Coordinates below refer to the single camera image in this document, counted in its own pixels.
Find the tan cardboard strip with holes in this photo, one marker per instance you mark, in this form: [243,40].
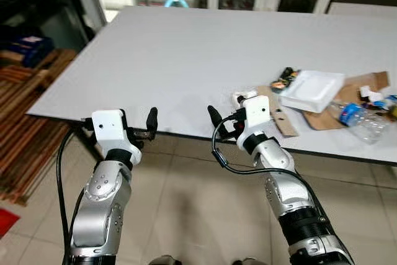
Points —
[282,116]

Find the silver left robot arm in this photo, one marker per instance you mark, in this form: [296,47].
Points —
[99,209]

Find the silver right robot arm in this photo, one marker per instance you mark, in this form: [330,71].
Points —
[291,203]

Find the dark crumpled snack wrapper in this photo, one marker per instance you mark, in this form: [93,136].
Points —
[286,80]

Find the white foam food box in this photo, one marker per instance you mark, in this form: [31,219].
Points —
[310,91]

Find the brown wooden slat stack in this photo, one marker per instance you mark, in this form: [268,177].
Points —
[25,134]

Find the blue snack packet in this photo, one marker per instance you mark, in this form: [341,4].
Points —
[389,100]

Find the brown cardboard sheet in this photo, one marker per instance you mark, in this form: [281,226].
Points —
[352,85]

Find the dark blue box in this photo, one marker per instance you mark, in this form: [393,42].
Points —
[31,48]

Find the clear plastic bottle blue label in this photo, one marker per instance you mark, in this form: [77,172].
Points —
[363,122]

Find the robot left leg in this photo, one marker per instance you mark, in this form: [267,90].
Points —
[164,260]

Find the robot leg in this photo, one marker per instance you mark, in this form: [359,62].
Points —
[164,260]
[248,262]

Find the small white printed carton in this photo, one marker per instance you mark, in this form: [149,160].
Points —
[371,94]

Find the robot right leg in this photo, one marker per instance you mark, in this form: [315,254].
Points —
[248,262]

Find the small white table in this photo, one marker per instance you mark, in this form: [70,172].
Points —
[366,9]

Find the red floor mat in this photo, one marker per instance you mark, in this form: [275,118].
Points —
[6,221]

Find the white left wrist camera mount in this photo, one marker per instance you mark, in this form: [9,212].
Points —
[111,130]

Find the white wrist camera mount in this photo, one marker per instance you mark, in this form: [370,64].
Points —
[255,116]
[111,130]

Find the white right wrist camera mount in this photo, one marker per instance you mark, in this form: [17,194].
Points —
[255,116]

